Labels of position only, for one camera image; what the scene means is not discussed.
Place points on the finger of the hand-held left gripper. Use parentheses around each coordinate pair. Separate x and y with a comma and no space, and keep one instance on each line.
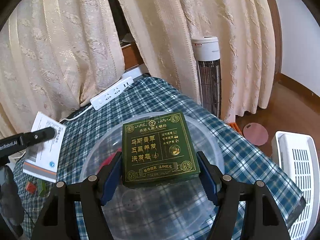
(40,135)

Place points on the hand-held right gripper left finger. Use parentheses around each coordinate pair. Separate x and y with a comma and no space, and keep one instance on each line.
(112,180)

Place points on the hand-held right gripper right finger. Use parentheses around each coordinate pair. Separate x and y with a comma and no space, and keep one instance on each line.
(208,178)

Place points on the white zip packet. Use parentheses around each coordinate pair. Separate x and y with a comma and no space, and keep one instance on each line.
(47,155)

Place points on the dark green printed box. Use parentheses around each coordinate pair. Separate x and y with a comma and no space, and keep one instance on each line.
(155,152)

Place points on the clear plastic bowl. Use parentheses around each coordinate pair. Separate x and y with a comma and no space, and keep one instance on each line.
(160,205)

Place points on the red item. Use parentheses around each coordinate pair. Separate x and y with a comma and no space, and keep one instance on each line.
(106,163)

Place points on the red-orange block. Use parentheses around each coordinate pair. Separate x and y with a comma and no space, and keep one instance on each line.
(31,187)

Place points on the orange ribbed item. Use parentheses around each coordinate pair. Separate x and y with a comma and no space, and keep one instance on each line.
(235,127)

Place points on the pink round disc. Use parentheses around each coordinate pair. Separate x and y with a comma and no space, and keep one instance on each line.
(255,133)

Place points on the white power strip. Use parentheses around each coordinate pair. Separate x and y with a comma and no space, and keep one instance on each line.
(110,95)

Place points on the cream patterned curtain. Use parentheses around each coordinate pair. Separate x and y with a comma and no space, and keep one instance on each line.
(200,12)
(57,55)

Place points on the plaid tablecloth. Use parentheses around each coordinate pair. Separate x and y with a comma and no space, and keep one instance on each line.
(150,100)

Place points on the white slotted plastic basket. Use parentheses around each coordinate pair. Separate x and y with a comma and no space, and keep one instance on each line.
(295,160)

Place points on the white tower heater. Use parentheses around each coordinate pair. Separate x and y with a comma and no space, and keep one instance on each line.
(206,52)

